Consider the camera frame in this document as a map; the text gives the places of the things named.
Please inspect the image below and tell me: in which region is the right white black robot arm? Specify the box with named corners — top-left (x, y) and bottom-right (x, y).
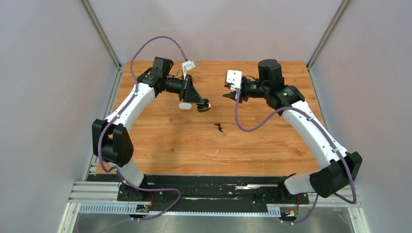
top-left (225, 59), bottom-right (362, 203)

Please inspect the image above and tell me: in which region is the black earbud case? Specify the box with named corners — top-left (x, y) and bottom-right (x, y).
top-left (197, 100), bottom-right (211, 113)

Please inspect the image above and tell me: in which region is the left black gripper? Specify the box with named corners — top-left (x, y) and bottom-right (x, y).
top-left (163, 74), bottom-right (204, 105)

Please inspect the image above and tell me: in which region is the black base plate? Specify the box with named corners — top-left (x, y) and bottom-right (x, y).
top-left (87, 174), bottom-right (306, 214)

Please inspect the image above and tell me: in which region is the aluminium frame rail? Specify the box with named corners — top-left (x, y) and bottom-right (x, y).
top-left (69, 182), bottom-right (362, 208)

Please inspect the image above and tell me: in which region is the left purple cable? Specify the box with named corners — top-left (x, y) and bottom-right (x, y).
top-left (97, 35), bottom-right (188, 222)

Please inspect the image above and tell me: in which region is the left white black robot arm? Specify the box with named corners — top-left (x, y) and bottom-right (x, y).
top-left (92, 57), bottom-right (210, 200)

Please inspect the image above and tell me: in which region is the white earbud charging case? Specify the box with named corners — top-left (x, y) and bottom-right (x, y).
top-left (178, 102), bottom-right (192, 111)

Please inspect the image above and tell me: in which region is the grey slotted cable duct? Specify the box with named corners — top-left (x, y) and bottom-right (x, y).
top-left (79, 204), bottom-right (281, 216)

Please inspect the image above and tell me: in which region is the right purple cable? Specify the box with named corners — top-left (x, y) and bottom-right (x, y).
top-left (234, 90), bottom-right (358, 225)

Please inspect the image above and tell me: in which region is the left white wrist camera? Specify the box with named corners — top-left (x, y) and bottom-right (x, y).
top-left (182, 60), bottom-right (196, 79)

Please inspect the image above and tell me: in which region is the purple cable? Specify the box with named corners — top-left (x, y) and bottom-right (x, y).
top-left (97, 35), bottom-right (188, 222)
top-left (234, 90), bottom-right (358, 225)

